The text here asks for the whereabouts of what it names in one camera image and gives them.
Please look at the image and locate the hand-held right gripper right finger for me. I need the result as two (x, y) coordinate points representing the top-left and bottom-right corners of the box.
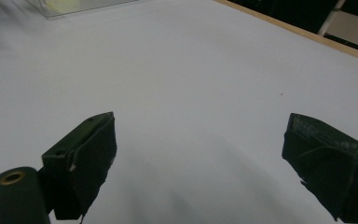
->
(281, 112), (358, 224)

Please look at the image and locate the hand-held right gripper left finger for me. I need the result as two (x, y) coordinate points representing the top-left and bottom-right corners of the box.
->
(41, 111), (118, 220)

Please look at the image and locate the clear plastic storage box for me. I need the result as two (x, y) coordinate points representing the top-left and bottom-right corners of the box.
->
(23, 0), (139, 21)

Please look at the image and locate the white upright stand post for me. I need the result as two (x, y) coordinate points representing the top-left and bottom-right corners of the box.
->
(317, 0), (347, 37)

